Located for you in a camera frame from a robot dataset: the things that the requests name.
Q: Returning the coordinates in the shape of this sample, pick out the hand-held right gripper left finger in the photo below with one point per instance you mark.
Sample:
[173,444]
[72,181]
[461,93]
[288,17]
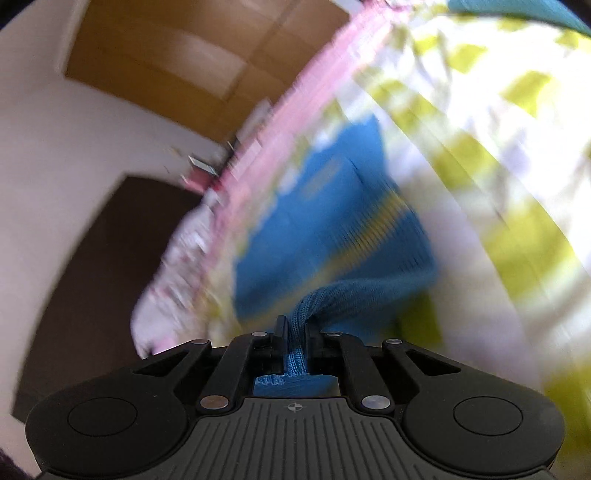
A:
[280,337]

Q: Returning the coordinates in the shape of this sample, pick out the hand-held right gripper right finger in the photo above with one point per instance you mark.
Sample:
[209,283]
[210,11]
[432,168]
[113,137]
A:
[315,350]

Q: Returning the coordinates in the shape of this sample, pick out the pink box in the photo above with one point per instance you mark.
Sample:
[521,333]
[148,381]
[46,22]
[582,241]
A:
[198,177]

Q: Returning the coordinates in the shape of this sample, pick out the teal knitted cloth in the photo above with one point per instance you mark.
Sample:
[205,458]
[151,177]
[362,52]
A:
[517,11]

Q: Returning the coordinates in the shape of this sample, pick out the wooden wardrobe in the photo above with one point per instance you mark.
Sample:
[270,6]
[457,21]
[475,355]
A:
[194,60]

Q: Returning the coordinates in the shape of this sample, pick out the blue knitted striped sweater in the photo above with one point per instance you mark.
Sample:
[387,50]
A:
[332,221]

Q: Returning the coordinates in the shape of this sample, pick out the dark wooden headboard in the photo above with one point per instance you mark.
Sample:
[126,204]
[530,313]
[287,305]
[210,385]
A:
[92,277]

